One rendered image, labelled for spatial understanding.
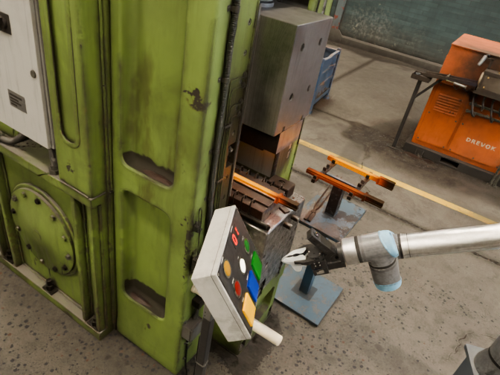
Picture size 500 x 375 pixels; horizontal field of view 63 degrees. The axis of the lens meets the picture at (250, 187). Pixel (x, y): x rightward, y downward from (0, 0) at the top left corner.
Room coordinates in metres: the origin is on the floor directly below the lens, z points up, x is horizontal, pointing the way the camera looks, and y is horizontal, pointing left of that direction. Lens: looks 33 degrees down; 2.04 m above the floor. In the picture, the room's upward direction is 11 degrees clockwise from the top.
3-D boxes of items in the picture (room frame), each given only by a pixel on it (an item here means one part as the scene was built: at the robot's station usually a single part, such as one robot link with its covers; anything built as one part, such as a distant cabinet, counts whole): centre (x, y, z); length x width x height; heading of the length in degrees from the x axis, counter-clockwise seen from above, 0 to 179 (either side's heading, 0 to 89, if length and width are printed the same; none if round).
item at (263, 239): (1.66, 0.05, 0.69); 0.56 x 0.38 x 0.45; 63
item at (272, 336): (1.16, -0.05, 0.62); 0.44 x 0.05 x 0.05; 63
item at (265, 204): (1.60, 0.07, 0.96); 0.42 x 0.20 x 0.09; 63
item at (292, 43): (1.64, 0.05, 1.56); 0.42 x 0.39 x 0.40; 63
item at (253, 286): (0.97, -0.07, 1.01); 0.07 x 0.05 x 0.07; 178
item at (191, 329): (1.24, 0.15, 0.36); 0.09 x 0.07 x 0.12; 153
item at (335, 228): (1.95, -0.49, 0.67); 0.40 x 0.30 x 0.02; 151
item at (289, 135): (1.60, 0.07, 1.32); 0.42 x 0.20 x 0.10; 63
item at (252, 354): (1.49, -0.16, 0.01); 0.58 x 0.39 x 0.01; 153
